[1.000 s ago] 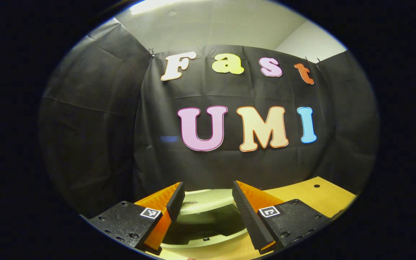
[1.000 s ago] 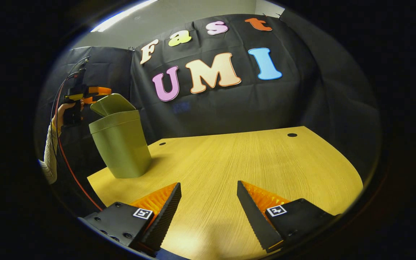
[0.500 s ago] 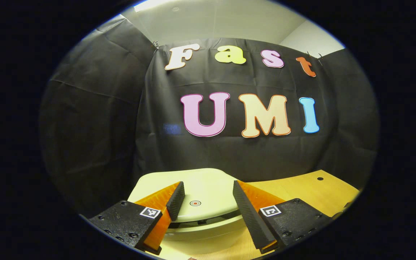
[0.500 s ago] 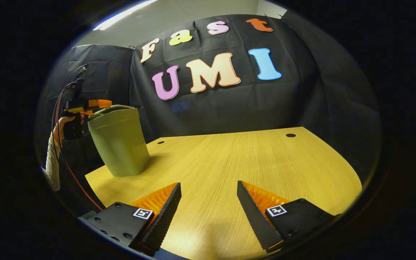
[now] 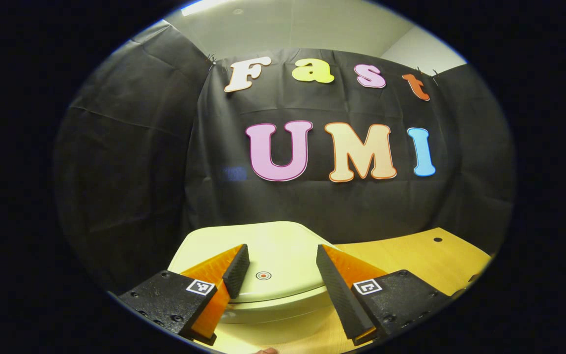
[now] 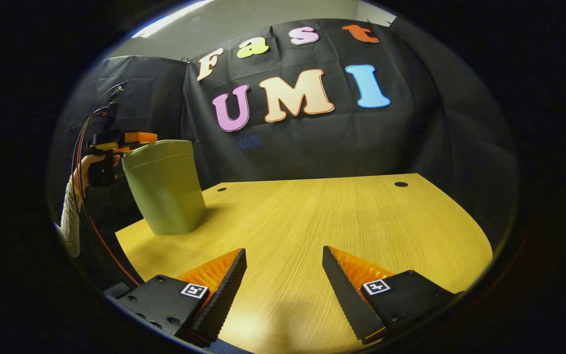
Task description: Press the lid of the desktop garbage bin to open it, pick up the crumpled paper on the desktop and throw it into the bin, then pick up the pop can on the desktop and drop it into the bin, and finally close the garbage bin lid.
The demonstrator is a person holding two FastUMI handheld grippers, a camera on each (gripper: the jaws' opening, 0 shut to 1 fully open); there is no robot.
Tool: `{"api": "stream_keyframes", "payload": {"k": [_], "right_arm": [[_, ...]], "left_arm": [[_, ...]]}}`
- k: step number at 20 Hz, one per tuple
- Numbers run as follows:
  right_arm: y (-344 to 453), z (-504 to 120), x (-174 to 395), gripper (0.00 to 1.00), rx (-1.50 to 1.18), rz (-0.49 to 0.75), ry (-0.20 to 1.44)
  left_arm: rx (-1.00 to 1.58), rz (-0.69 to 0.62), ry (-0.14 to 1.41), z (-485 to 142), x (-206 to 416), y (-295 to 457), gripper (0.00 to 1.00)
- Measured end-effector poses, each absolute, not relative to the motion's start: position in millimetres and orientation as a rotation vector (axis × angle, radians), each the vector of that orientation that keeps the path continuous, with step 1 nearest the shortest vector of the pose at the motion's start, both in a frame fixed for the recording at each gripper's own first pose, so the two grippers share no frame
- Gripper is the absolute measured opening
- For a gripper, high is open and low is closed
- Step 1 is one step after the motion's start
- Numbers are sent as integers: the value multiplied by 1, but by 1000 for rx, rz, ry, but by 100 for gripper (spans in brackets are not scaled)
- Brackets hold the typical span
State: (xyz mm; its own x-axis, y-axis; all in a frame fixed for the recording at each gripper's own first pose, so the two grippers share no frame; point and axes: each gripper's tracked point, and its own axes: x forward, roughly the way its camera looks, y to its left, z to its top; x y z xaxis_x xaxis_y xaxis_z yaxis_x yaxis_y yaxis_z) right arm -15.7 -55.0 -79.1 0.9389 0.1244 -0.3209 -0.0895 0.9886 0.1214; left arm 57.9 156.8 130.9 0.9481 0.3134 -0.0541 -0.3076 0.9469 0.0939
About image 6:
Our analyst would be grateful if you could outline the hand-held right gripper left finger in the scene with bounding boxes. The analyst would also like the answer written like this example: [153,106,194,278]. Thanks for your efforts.
[116,248,247,347]

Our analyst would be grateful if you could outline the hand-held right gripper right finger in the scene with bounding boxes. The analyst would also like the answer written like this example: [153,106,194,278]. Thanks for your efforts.
[322,246,463,345]

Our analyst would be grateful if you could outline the green desktop garbage bin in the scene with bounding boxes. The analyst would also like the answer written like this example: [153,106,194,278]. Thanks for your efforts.
[121,140,208,236]

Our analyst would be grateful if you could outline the wooden desktop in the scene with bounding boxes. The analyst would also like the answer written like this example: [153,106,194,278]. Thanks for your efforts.
[115,173,494,354]

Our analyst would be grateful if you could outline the black backdrop cloth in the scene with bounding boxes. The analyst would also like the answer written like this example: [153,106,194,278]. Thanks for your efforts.
[47,17,519,276]

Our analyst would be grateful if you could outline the black cable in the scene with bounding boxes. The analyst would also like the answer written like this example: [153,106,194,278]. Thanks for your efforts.
[71,83,126,197]

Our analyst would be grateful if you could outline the red cable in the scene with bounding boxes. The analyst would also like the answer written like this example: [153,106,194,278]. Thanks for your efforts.
[76,111,142,288]

